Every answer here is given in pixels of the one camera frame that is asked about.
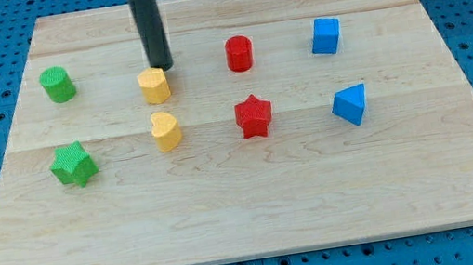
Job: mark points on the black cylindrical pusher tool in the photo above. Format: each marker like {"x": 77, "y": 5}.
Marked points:
{"x": 151, "y": 32}

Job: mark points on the green star block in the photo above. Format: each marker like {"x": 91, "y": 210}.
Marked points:
{"x": 72, "y": 164}

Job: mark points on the blue cube block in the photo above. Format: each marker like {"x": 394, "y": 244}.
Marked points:
{"x": 325, "y": 36}

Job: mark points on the blue triangular prism block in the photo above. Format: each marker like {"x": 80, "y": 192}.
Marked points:
{"x": 350, "y": 104}

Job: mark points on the yellow pentagon block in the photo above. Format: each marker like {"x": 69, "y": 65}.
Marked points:
{"x": 155, "y": 89}

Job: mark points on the light wooden board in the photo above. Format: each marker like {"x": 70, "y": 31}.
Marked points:
{"x": 316, "y": 181}

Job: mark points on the red cylinder block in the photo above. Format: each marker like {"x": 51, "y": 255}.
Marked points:
{"x": 239, "y": 53}

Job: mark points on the red star block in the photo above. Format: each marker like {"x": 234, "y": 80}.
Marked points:
{"x": 253, "y": 116}

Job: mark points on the green cylinder block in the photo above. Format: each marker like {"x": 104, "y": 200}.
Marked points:
{"x": 58, "y": 85}

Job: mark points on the yellow heart block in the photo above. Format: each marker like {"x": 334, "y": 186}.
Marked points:
{"x": 166, "y": 131}

